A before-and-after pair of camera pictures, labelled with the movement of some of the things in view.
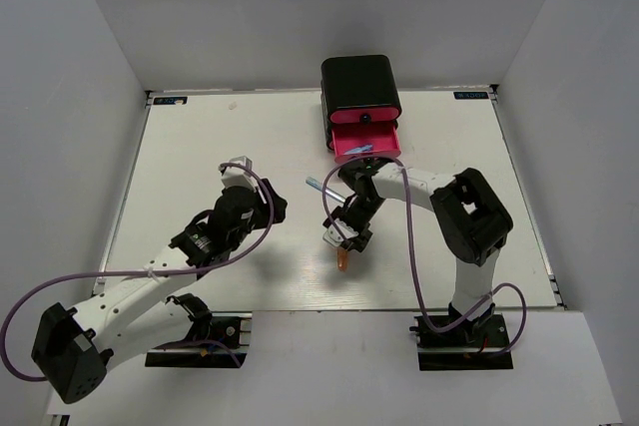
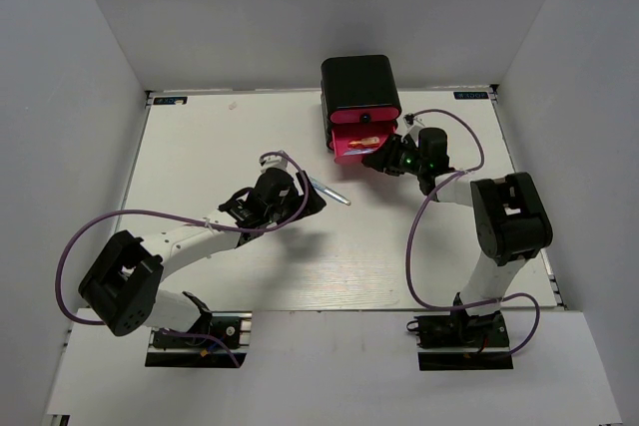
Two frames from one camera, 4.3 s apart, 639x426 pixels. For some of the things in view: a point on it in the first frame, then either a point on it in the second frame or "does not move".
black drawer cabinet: (356, 81) does not move
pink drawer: (352, 141) does not move
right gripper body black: (358, 214) -> (410, 160)
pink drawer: (364, 116) does not move
